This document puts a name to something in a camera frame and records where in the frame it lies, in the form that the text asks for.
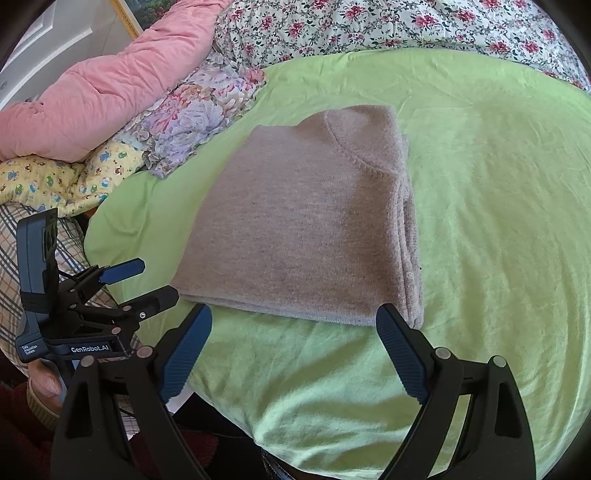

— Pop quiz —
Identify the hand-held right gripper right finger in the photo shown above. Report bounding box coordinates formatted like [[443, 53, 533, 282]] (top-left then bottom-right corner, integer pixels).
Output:
[[375, 303, 537, 480]]

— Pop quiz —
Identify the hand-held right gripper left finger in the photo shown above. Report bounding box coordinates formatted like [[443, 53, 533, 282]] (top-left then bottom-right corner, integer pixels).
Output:
[[49, 303, 213, 480]]

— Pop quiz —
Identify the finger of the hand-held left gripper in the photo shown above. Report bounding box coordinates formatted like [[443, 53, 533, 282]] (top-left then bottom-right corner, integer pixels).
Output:
[[98, 257, 147, 284], [121, 285, 180, 320]]

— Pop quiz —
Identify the beige knit sweater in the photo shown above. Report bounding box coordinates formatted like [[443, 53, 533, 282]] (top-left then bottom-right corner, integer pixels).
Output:
[[170, 104, 426, 330]]

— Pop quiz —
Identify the person's left forearm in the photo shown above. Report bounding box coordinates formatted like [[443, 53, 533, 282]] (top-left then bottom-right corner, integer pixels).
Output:
[[9, 388, 64, 462]]

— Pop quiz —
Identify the person's left hand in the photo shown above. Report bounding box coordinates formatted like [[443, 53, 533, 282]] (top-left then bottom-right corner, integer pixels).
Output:
[[28, 360, 64, 398]]

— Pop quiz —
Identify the plaid cloth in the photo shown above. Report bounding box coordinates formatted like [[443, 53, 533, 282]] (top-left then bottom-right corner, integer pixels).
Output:
[[0, 202, 141, 370]]

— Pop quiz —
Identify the yellow cartoon print pillow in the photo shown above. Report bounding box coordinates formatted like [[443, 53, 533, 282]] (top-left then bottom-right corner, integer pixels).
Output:
[[0, 140, 149, 219]]

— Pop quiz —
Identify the green bed sheet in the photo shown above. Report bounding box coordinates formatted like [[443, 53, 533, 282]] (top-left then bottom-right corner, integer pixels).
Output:
[[83, 44, 591, 480]]

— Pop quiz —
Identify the pastel floral pillow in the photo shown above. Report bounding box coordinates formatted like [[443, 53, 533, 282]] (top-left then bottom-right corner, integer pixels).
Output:
[[112, 50, 269, 181]]

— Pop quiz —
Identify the pink quilted blanket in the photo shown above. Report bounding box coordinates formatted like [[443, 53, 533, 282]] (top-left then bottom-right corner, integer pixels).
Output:
[[0, 0, 232, 163]]

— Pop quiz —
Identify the white door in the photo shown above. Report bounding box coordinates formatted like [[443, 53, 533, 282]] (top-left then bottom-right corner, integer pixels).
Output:
[[0, 0, 122, 112]]

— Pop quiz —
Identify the framed landscape painting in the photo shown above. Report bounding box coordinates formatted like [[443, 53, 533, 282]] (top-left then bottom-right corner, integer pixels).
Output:
[[110, 0, 155, 38]]

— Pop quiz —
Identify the white rose print quilt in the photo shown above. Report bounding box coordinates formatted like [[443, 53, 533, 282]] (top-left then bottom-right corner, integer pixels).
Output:
[[213, 0, 591, 94]]

